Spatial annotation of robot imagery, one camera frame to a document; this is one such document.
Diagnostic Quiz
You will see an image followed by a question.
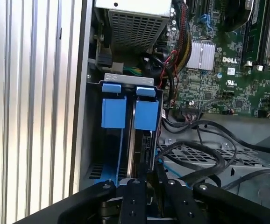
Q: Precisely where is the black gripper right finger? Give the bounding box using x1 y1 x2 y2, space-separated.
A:
155 163 270 224

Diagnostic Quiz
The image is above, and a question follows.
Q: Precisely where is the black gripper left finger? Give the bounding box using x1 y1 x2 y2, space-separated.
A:
13 163 148 224

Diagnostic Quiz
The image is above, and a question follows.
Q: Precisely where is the blue data wire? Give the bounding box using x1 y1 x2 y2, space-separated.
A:
155 151 192 187

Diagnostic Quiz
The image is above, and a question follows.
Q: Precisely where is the thick black braided wire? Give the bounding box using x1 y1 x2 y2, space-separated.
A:
157 141 226 187

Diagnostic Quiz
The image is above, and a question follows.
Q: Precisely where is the hard disk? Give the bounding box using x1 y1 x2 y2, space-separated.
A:
127 86 161 182

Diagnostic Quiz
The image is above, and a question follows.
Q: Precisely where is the empty blue disk carrier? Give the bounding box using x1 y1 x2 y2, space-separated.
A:
88 83 128 186

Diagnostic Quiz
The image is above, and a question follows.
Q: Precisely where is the metal disk bay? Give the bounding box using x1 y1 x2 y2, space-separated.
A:
85 73 165 187

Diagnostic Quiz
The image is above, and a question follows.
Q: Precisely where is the black RAM slot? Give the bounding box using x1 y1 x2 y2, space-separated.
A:
254 0 270 67

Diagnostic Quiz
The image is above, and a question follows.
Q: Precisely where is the perforated metal drive cage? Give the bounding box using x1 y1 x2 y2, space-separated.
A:
158 137 270 210

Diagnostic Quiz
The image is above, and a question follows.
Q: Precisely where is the green motherboard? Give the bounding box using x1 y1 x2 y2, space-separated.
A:
163 0 270 119

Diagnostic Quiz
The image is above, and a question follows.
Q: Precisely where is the black open PC case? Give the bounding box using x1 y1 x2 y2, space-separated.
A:
68 0 270 224

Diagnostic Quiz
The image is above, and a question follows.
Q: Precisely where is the silver chipset heatsink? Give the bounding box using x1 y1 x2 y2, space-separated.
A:
185 40 216 70

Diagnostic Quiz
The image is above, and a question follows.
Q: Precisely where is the silver power supply unit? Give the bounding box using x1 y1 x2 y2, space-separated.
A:
94 0 173 54

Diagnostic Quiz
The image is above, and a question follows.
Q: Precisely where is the thin black wire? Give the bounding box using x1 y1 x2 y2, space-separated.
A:
191 119 270 152

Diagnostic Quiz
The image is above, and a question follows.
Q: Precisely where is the braided power cable bundle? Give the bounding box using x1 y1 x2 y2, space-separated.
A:
158 0 194 108

